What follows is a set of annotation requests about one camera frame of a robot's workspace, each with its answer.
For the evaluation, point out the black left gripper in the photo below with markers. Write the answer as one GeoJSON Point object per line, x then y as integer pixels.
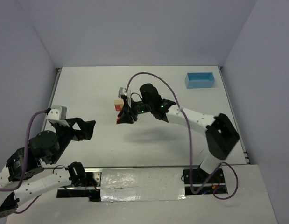
{"type": "Point", "coordinates": [71, 127]}

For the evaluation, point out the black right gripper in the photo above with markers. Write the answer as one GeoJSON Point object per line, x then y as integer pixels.
{"type": "Point", "coordinates": [129, 110]}

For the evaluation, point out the plain red cube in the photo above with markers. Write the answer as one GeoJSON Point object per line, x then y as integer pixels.
{"type": "Point", "coordinates": [118, 107]}

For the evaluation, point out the natural wood rectangular block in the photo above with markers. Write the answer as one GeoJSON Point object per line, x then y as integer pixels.
{"type": "Point", "coordinates": [119, 102]}

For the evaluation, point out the blue plastic bin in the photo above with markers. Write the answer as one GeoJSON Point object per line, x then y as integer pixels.
{"type": "Point", "coordinates": [199, 80]}

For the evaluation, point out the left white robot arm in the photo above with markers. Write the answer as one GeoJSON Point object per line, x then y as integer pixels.
{"type": "Point", "coordinates": [46, 147]}

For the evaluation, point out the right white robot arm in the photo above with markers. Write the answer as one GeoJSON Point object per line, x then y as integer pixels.
{"type": "Point", "coordinates": [220, 134]}

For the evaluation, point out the silver tape sheet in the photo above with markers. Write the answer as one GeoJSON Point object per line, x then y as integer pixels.
{"type": "Point", "coordinates": [142, 184]}

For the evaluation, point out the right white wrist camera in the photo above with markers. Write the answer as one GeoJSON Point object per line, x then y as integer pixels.
{"type": "Point", "coordinates": [125, 94]}

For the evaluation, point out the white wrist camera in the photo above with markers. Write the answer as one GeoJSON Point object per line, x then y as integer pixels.
{"type": "Point", "coordinates": [125, 94]}
{"type": "Point", "coordinates": [57, 115]}

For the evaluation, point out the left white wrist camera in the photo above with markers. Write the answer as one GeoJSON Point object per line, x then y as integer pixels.
{"type": "Point", "coordinates": [57, 115]}

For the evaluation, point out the left aluminium table rail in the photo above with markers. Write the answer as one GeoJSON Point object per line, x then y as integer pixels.
{"type": "Point", "coordinates": [46, 88]}

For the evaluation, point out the aluminium table rail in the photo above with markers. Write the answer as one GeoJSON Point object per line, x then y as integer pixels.
{"type": "Point", "coordinates": [234, 117]}
{"type": "Point", "coordinates": [46, 88]}

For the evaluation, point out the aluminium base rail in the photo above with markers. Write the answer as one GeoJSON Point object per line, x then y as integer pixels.
{"type": "Point", "coordinates": [90, 189]}

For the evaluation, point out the right aluminium table rail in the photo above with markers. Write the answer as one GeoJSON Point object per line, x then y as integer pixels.
{"type": "Point", "coordinates": [234, 117]}

